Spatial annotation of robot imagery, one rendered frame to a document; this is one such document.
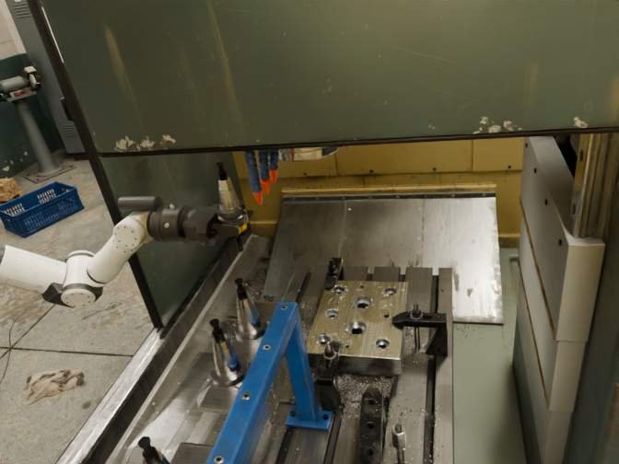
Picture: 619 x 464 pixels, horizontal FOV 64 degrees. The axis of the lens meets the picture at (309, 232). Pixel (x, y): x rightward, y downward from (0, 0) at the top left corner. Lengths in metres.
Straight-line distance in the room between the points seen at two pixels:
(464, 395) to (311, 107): 1.17
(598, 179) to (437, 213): 1.35
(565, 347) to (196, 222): 0.74
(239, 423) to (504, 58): 0.60
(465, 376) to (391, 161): 0.89
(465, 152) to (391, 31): 1.50
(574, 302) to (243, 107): 0.55
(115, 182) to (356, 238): 0.97
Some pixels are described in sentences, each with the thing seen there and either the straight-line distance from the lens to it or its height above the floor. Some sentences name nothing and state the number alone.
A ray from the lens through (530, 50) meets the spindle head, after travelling 0.57.
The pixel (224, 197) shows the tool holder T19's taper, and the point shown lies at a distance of 1.06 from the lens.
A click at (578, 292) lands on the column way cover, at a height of 1.33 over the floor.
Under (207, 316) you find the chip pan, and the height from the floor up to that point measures 0.67.
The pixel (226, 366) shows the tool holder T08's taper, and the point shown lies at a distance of 0.85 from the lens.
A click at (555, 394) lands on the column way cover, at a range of 0.97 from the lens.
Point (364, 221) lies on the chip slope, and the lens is 2.06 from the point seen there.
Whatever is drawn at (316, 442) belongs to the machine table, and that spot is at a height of 0.90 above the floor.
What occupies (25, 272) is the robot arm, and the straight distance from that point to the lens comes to 1.35.
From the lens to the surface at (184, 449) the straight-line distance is 0.81.
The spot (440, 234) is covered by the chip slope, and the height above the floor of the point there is 0.78.
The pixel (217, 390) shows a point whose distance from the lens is 0.86.
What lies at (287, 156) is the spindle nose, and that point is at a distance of 0.90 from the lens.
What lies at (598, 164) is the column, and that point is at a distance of 0.74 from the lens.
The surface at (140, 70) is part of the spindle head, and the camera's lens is 0.66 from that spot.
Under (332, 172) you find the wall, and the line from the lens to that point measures 2.11.
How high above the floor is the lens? 1.82
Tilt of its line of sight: 30 degrees down
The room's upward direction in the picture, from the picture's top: 9 degrees counter-clockwise
